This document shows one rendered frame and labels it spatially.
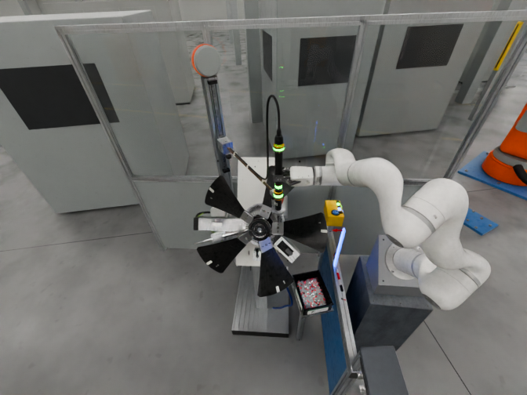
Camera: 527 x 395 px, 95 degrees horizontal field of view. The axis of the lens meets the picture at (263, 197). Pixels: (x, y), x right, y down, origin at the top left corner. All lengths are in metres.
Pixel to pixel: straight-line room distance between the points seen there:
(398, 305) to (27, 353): 2.77
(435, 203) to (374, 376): 0.57
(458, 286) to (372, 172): 0.51
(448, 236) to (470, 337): 1.98
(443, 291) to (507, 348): 1.88
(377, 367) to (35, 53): 3.20
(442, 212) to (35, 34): 3.05
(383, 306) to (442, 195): 0.85
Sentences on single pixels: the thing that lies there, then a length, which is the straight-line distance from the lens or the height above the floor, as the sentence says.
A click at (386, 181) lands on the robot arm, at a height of 1.76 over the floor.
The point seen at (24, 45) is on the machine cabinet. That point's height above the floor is 1.88.
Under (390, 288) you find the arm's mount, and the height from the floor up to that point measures 0.99.
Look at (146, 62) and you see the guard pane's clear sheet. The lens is 1.84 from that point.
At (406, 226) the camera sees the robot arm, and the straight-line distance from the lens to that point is 0.71.
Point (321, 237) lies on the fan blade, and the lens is 1.31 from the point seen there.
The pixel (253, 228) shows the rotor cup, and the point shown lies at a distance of 1.26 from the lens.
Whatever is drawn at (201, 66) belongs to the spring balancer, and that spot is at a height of 1.86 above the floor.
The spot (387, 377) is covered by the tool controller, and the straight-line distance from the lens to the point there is 1.00.
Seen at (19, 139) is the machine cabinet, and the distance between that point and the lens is 3.60.
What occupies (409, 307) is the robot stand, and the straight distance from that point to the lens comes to 1.52.
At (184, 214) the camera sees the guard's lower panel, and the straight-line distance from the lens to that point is 2.43.
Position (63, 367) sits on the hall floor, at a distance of 2.75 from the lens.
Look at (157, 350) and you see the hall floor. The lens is 2.44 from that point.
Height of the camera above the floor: 2.15
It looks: 40 degrees down
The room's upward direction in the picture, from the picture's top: 2 degrees counter-clockwise
